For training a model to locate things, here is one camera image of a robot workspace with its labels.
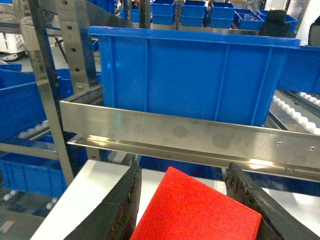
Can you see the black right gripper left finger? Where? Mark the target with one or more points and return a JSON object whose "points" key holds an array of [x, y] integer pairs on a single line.
{"points": [[115, 217]]}

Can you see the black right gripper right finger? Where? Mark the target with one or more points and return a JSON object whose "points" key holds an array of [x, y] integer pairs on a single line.
{"points": [[276, 223]]}

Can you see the red magnetic block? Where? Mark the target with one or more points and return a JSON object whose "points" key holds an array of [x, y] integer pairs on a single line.
{"points": [[184, 208]]}

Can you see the blue bin left shelf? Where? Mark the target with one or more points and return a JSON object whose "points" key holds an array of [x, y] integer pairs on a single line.
{"points": [[21, 106]]}

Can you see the blue bin lower left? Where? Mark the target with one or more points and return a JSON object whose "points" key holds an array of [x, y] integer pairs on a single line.
{"points": [[30, 174]]}

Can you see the white roller conveyor track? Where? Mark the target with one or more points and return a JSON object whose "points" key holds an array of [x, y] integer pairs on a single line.
{"points": [[296, 112]]}

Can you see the large blue plastic bin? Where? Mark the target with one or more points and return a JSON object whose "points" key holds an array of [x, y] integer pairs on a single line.
{"points": [[228, 78]]}

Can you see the blue bin far right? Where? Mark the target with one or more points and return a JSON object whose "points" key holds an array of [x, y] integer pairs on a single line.
{"points": [[301, 71]]}

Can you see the stainless steel shelf rail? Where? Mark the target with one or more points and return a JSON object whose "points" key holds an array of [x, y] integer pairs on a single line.
{"points": [[255, 149]]}

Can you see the steel shelf upright post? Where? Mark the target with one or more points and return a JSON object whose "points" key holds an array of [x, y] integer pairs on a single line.
{"points": [[46, 77]]}

